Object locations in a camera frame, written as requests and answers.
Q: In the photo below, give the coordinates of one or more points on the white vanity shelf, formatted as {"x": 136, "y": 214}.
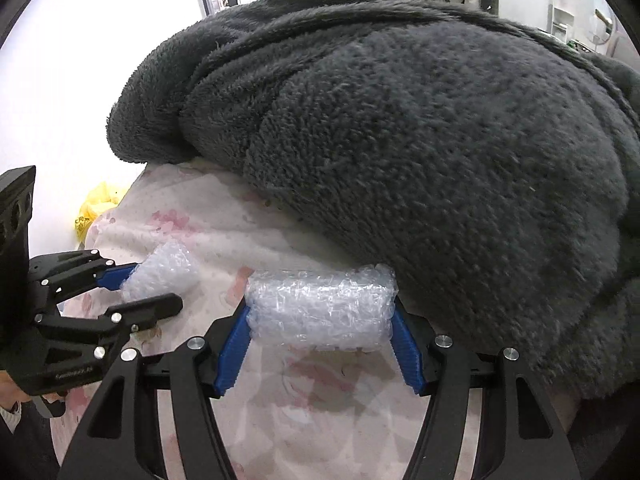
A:
{"x": 567, "y": 20}

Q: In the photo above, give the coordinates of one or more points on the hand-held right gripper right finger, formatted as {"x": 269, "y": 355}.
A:
{"x": 409, "y": 355}

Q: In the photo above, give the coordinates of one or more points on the yellow plastic bag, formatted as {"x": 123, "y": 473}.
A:
{"x": 97, "y": 205}

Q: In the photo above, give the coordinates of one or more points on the clear bubble wrap roll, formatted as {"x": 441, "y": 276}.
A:
{"x": 320, "y": 305}

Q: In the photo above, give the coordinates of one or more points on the pink floral bed sheet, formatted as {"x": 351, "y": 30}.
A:
{"x": 320, "y": 405}

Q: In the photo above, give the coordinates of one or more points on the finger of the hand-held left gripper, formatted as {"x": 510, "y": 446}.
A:
{"x": 150, "y": 307}
{"x": 117, "y": 276}

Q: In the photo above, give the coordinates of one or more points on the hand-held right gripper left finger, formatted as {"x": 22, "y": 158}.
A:
{"x": 231, "y": 355}

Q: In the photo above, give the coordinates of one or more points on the person's left forearm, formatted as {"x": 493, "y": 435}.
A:
{"x": 20, "y": 445}

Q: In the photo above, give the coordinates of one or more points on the small clear bubble wrap piece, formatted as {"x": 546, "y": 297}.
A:
{"x": 160, "y": 272}

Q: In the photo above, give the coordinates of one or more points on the grey fleece blanket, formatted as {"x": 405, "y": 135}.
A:
{"x": 400, "y": 135}

